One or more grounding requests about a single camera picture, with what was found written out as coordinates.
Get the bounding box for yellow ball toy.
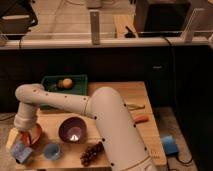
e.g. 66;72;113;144
62;78;73;89

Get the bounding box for red bowl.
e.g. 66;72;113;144
20;124;42;146

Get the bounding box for bunch of dark grapes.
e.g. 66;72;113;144
80;142;104;167

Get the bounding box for green plastic bin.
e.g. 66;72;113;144
40;74;89;110

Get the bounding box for black office chair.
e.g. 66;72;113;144
0;0;38;34

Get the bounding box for purple bowl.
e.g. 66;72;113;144
58;117;87;143

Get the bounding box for blue object on floor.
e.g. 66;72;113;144
161;136;179;155

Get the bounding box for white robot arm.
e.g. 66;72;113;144
14;84;158;171

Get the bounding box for blue cup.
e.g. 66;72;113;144
43;143;61;160

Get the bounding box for black box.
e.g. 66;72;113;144
134;0;191;32

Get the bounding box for orange carrot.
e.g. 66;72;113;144
134;116;149;124

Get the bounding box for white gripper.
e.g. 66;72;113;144
6;125;32;150

